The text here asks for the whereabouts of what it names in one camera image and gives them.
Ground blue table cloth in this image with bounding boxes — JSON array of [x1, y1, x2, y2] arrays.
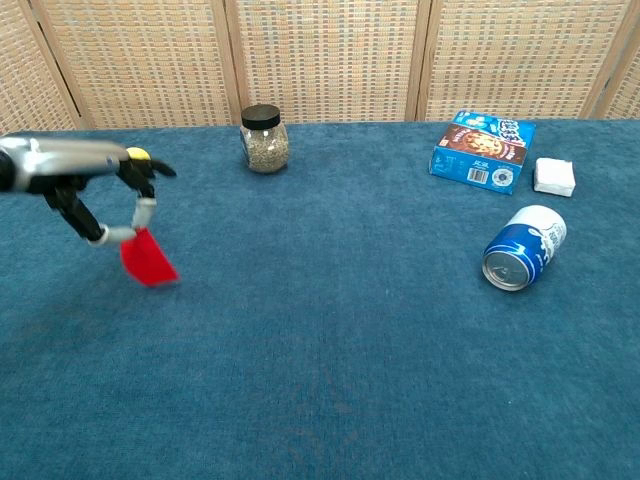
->
[[0, 118, 640, 480]]

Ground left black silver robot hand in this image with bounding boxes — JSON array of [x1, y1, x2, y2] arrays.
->
[[0, 135, 178, 248]]

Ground woven screen panel wooden frame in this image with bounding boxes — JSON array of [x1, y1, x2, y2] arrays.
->
[[222, 0, 432, 124], [405, 0, 640, 122], [0, 0, 91, 137], [19, 0, 246, 130], [582, 0, 640, 121]]

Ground white tissue pack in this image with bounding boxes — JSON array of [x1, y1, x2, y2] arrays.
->
[[532, 157, 577, 198]]

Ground blue white drink can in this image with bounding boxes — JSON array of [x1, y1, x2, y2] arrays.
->
[[481, 204, 568, 293]]

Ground glass jar with black lid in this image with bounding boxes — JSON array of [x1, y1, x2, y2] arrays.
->
[[239, 104, 291, 175]]

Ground blue cookie box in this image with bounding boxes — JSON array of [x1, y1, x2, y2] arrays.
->
[[427, 110, 538, 196]]

